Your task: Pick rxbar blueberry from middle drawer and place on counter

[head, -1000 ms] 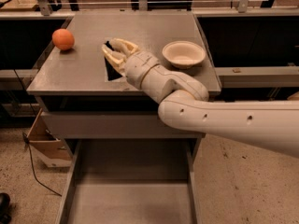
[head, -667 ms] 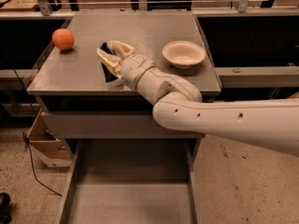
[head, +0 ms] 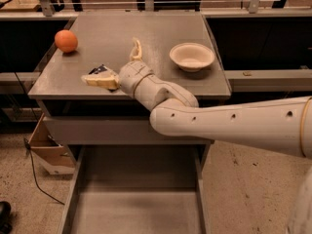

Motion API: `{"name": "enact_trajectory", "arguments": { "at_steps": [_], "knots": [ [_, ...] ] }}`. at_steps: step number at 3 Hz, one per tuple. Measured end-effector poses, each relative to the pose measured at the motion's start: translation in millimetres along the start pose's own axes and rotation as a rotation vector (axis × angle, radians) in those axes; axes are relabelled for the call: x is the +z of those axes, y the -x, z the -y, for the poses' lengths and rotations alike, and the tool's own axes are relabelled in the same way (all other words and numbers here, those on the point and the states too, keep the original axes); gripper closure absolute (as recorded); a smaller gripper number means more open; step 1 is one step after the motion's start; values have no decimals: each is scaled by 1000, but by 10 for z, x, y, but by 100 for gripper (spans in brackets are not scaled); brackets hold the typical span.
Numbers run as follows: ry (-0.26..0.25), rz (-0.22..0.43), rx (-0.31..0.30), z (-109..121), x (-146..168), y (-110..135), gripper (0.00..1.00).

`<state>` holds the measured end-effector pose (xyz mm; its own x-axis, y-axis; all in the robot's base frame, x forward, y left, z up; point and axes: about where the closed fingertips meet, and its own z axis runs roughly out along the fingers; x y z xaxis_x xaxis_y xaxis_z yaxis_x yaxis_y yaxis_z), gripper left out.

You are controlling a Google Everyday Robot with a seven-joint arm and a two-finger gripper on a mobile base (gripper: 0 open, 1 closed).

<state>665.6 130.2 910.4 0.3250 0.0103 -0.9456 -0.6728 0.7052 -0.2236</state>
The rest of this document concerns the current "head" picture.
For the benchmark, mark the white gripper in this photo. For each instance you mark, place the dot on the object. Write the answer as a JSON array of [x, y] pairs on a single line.
[[134, 74]]

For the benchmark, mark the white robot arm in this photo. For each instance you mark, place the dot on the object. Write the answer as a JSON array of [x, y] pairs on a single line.
[[282, 125]]

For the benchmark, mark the grey drawer cabinet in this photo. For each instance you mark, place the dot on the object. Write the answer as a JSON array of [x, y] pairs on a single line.
[[106, 38]]

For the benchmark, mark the closed grey top drawer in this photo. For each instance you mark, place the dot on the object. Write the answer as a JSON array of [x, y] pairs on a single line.
[[89, 130]]

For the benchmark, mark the open grey middle drawer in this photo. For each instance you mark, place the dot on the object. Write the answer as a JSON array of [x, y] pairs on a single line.
[[137, 189]]

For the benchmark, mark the orange fruit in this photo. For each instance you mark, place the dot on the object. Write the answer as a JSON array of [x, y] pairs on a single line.
[[66, 41]]

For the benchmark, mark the white paper bowl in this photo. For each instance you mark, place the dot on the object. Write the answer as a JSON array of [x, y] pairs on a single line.
[[192, 57]]

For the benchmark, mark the open cardboard box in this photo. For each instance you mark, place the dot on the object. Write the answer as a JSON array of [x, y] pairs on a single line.
[[53, 157]]

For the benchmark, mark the black shoe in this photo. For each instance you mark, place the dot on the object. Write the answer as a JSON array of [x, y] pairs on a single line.
[[5, 210]]

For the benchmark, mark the grey metal bench rail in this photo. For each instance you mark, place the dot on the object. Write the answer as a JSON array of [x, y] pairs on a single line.
[[288, 80]]

